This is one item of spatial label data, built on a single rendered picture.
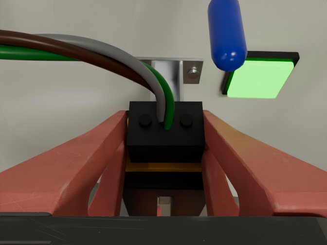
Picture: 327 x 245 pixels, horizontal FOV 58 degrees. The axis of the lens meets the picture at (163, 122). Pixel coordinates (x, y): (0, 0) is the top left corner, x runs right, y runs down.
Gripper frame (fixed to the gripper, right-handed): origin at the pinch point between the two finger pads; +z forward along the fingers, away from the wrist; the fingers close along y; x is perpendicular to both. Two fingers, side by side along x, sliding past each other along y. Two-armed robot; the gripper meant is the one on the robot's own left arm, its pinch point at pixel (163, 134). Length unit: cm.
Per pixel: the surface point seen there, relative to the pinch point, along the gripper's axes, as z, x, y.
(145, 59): 7.6, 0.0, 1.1
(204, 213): 79, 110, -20
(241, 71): 6.8, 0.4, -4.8
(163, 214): 76, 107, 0
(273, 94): 7.7, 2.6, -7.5
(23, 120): 11.4, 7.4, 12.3
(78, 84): 9.1, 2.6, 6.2
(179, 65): 7.4, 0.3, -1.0
